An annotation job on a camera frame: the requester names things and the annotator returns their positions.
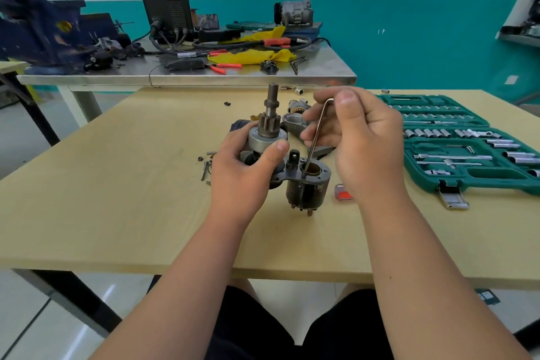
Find group of long chrome sockets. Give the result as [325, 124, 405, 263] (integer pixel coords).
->
[484, 138, 540, 178]

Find black motor housing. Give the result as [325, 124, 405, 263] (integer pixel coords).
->
[230, 119, 259, 134]

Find green socket set case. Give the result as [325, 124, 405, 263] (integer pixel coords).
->
[375, 94, 540, 210]

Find person's left forearm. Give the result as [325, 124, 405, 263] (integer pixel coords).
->
[90, 212, 250, 360]

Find red handled pliers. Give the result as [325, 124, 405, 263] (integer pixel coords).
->
[204, 62, 244, 75]

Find blue bench vise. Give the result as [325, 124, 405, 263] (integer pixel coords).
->
[0, 0, 121, 75]

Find person's left hand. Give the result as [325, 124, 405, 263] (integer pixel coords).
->
[210, 120, 290, 230]

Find starter motor assembly with pinion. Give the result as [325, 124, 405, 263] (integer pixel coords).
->
[240, 82, 332, 217]

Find silver hex key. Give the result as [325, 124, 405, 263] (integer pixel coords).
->
[301, 98, 335, 179]

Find closed green tool case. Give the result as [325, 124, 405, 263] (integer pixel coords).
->
[225, 21, 276, 32]

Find row of small chrome sockets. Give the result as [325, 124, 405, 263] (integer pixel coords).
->
[389, 104, 467, 121]

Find wooden table with black legs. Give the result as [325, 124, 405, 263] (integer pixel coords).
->
[0, 87, 540, 339]

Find yellow cloth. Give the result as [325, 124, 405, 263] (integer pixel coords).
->
[207, 26, 298, 66]

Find blue box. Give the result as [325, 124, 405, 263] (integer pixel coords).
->
[276, 21, 324, 39]

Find black rectangular box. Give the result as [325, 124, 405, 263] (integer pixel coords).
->
[197, 28, 242, 43]

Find stainless steel table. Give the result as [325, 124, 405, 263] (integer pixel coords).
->
[17, 37, 357, 128]

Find grey wall shelf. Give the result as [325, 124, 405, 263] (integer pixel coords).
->
[497, 24, 540, 49]

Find pile of black metal parts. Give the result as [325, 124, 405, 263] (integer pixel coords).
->
[84, 36, 147, 72]

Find person's right forearm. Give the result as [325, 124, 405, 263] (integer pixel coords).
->
[359, 193, 533, 360]

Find silver alternator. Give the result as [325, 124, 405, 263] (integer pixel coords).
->
[274, 0, 314, 28]

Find chrome extension bar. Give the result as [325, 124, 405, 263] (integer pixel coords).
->
[413, 154, 493, 161]

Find black ground clamp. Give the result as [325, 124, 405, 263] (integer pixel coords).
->
[164, 58, 206, 72]

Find silver starter nose housing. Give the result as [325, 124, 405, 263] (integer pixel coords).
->
[281, 113, 338, 160]

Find black welding cables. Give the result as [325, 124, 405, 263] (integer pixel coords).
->
[148, 20, 314, 57]

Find copper wound armature part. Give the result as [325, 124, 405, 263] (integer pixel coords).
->
[288, 99, 311, 116]

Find person's black shorts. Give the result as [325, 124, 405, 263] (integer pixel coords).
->
[147, 274, 395, 360]

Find person's right hand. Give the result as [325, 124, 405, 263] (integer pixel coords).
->
[300, 86, 408, 205]

